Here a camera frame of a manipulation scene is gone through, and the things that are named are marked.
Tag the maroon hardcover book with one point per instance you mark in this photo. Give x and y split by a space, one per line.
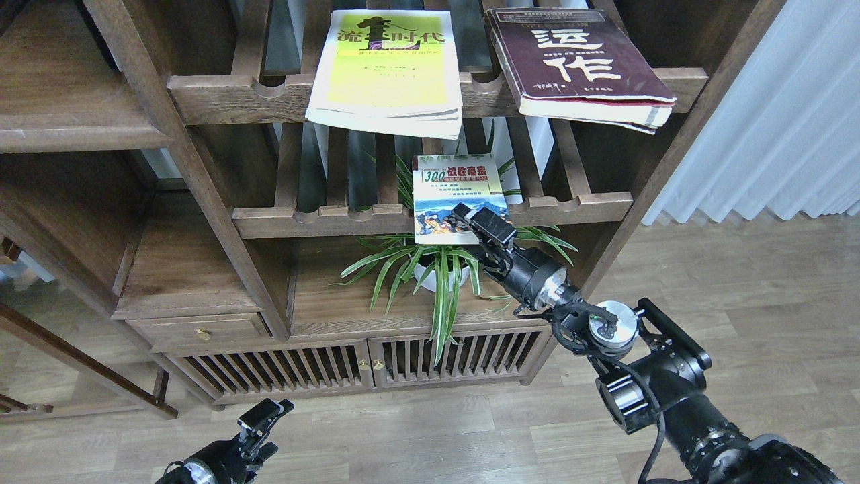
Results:
576 64

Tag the white plant pot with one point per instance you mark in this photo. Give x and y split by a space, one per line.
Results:
425 273

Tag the dark wooden bookshelf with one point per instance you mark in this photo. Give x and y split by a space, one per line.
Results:
156 160

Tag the white pleated curtain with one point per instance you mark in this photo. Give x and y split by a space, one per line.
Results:
784 140

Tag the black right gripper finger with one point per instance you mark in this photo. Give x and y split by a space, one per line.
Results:
491 259
490 229

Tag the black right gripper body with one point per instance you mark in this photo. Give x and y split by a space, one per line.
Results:
533 278

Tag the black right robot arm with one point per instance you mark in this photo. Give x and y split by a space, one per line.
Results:
650 372

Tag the small colourful paperback book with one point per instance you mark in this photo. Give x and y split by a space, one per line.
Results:
442 181

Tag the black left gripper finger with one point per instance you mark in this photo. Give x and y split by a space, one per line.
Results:
265 414
266 451

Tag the yellow green paperback book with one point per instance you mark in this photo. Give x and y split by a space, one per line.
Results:
389 71

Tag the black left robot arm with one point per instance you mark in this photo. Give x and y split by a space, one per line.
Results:
175 476

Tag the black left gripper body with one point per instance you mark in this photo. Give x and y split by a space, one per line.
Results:
225 461

